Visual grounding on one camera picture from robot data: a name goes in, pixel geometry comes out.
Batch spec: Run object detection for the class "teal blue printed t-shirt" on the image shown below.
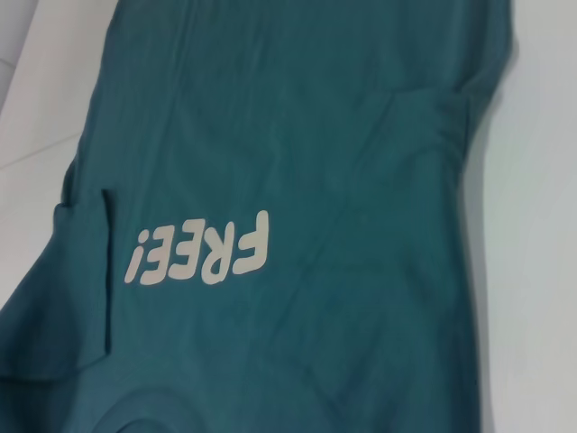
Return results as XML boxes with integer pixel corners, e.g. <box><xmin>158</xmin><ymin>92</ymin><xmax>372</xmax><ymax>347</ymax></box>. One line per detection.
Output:
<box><xmin>0</xmin><ymin>0</ymin><xmax>524</xmax><ymax>433</ymax></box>

